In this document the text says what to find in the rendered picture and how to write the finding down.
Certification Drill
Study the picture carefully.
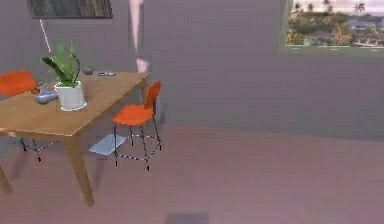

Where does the orange chair with black legs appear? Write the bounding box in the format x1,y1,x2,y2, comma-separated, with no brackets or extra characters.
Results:
109,80,163,172
0,70,61,164

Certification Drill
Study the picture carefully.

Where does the dark window with blinds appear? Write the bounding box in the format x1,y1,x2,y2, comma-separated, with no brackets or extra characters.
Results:
25,0,114,20

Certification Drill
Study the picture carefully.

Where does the wooden dining table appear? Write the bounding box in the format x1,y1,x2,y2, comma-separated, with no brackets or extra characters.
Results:
0,70,150,208

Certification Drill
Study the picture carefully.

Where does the window with landscape view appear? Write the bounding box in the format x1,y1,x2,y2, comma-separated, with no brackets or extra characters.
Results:
277,0,384,55

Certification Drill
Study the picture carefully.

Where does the grey lumpy object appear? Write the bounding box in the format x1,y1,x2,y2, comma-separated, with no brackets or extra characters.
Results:
34,82,60,105

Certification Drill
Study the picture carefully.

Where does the white blind cord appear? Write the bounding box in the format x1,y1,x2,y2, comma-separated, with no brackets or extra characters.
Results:
39,18,52,54

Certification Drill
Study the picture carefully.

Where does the green houseplant in white pot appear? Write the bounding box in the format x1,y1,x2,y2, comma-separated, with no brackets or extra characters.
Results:
41,41,88,112

